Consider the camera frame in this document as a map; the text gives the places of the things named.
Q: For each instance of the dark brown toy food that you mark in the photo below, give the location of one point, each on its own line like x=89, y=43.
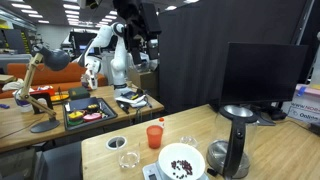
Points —
x=92, y=107

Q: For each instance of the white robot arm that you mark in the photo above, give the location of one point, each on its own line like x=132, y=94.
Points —
x=118, y=66

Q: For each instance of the white seasoning bottle orange cap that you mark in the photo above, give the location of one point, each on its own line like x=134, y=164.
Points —
x=161, y=124

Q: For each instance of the small clear glass bowl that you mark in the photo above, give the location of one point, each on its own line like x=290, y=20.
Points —
x=189, y=141

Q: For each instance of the white crumpled cloth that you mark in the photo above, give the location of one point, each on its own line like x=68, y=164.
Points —
x=15, y=85

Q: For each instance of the orange sofa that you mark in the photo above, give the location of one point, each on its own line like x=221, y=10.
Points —
x=71, y=75

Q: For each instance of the white digital kitchen scale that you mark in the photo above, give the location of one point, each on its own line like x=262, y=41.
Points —
x=150, y=172

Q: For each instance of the small blue object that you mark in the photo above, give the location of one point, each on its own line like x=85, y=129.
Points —
x=4, y=106

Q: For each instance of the black plastic tray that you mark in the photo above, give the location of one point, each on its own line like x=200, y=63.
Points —
x=110, y=115

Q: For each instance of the white bowl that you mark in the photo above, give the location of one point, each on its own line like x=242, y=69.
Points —
x=181, y=154

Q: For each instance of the black arch stand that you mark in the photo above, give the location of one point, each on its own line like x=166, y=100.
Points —
x=49, y=100

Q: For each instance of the cardboard box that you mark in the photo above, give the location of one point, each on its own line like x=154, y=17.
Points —
x=143, y=81

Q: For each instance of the green toy food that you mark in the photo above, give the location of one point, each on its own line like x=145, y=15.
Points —
x=74, y=122

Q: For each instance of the dark red beans pile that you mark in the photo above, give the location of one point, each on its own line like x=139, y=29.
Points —
x=182, y=167

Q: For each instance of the black curtain partition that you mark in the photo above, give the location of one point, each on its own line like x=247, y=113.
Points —
x=190, y=56

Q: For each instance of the blue tape strip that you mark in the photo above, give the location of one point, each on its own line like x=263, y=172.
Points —
x=301, y=90

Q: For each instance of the red box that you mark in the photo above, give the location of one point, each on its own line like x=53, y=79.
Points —
x=45, y=90

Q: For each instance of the overhead mounted camera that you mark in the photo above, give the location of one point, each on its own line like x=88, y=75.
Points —
x=89, y=3

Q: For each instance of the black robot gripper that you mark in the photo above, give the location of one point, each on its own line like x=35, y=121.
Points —
x=143, y=23

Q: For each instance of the black monitor stand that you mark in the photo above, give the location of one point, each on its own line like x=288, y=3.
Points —
x=263, y=115

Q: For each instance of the dark grey chair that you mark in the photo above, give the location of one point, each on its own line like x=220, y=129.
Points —
x=60, y=163

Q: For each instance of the black computer monitor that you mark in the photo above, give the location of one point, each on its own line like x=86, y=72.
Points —
x=261, y=73

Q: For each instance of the pink toy food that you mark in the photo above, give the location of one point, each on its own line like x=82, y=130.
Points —
x=92, y=116

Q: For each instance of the white box with printed text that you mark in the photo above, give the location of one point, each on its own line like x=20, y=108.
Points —
x=305, y=110

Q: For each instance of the yellow black toy food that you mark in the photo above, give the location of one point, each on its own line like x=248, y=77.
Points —
x=76, y=115

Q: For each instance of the orange bowl with red beans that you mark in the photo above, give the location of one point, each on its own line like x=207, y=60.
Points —
x=154, y=137

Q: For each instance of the black background monitors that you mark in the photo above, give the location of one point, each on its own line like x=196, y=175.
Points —
x=81, y=40

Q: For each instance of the ceiling light panel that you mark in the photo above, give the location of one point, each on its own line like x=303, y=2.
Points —
x=43, y=21
x=170, y=7
x=35, y=15
x=71, y=6
x=72, y=12
x=21, y=5
x=29, y=11
x=110, y=17

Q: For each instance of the white blue cup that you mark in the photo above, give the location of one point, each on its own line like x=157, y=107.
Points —
x=22, y=105

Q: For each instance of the tall clear drinking glass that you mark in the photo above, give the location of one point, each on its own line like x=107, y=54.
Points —
x=129, y=158

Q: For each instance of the orange yellow flat object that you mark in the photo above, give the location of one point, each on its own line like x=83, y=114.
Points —
x=60, y=97

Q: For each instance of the grey equipment box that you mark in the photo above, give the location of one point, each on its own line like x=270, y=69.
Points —
x=13, y=60

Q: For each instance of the dark green box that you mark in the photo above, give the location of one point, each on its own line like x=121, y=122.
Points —
x=79, y=92

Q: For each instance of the wooden desk lamp grey shade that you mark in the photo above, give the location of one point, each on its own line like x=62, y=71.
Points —
x=45, y=126

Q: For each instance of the black computer mouse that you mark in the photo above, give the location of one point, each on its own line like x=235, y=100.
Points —
x=278, y=115

